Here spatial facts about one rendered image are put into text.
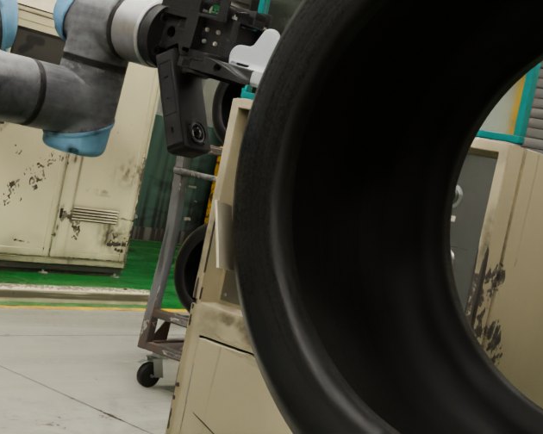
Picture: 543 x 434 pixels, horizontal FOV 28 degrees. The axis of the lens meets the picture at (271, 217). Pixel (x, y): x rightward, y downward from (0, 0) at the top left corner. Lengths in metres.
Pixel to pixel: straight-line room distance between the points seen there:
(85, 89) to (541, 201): 0.81
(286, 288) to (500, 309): 0.83
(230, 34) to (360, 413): 0.43
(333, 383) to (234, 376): 1.00
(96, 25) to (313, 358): 0.51
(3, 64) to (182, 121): 0.20
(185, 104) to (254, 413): 0.82
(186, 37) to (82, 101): 0.17
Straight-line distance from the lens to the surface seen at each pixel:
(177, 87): 1.14
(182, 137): 1.13
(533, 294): 1.79
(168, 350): 5.04
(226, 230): 0.97
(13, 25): 1.59
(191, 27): 1.13
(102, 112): 1.25
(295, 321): 0.89
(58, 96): 1.22
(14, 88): 1.19
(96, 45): 1.24
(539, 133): 11.06
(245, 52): 1.09
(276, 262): 0.90
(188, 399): 1.95
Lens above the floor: 1.17
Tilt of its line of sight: 3 degrees down
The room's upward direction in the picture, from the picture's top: 12 degrees clockwise
